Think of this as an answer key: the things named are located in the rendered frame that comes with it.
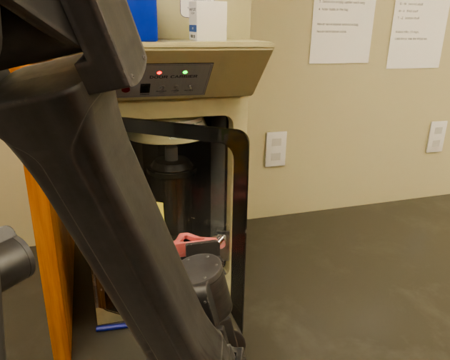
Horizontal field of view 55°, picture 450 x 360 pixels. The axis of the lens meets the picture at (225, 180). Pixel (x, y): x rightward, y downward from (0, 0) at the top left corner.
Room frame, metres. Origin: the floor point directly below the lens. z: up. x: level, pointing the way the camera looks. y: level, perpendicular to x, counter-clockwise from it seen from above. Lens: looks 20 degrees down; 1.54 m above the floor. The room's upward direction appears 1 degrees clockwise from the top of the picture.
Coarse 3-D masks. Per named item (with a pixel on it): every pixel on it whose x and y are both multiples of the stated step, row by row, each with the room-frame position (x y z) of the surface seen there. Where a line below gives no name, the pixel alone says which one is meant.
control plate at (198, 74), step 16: (160, 64) 0.69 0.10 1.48; (176, 64) 0.70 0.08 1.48; (192, 64) 0.71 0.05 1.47; (208, 64) 0.71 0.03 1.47; (144, 80) 0.71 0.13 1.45; (160, 80) 0.72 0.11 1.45; (176, 80) 0.73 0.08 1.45; (192, 80) 0.73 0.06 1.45; (208, 80) 0.74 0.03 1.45; (128, 96) 0.73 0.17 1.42; (144, 96) 0.74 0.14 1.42
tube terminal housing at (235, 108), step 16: (160, 0) 0.78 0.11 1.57; (176, 0) 0.79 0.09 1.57; (224, 0) 0.82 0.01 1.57; (240, 0) 0.83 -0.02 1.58; (160, 16) 0.78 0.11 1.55; (176, 16) 0.79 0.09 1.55; (240, 16) 0.83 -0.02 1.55; (160, 32) 0.78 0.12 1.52; (176, 32) 0.79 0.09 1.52; (240, 32) 0.83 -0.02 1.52; (240, 96) 0.83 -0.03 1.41; (128, 112) 0.76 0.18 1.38; (144, 112) 0.77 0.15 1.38; (160, 112) 0.78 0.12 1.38; (176, 112) 0.79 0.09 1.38; (192, 112) 0.80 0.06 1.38; (208, 112) 0.81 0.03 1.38; (224, 112) 0.82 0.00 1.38; (240, 112) 0.83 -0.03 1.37; (240, 128) 0.83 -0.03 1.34; (112, 320) 0.74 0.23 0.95
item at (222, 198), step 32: (128, 128) 0.69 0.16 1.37; (160, 128) 0.67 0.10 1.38; (192, 128) 0.65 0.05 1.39; (224, 128) 0.63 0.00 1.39; (160, 160) 0.67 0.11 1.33; (192, 160) 0.65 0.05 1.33; (224, 160) 0.63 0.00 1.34; (160, 192) 0.67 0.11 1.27; (192, 192) 0.65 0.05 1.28; (224, 192) 0.63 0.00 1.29; (192, 224) 0.65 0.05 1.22; (224, 224) 0.63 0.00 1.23; (224, 256) 0.63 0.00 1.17
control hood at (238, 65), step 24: (144, 48) 0.66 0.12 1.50; (168, 48) 0.67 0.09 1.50; (192, 48) 0.68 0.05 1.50; (216, 48) 0.70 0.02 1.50; (240, 48) 0.71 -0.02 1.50; (264, 48) 0.72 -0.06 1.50; (216, 72) 0.74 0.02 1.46; (240, 72) 0.75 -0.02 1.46; (168, 96) 0.76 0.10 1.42; (192, 96) 0.77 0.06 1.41; (216, 96) 0.79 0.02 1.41
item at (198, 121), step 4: (200, 116) 0.87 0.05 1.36; (156, 120) 0.82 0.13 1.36; (160, 120) 0.82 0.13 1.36; (164, 120) 0.82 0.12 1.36; (168, 120) 0.82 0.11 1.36; (172, 120) 0.82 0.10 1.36; (176, 120) 0.82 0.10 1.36; (180, 120) 0.82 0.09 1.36; (184, 120) 0.83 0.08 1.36; (188, 120) 0.83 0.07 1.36; (192, 120) 0.84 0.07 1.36; (196, 120) 0.85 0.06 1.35; (200, 120) 0.86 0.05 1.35; (204, 120) 0.89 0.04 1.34; (196, 124) 0.84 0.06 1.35; (200, 124) 0.85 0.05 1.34; (204, 124) 0.87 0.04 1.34
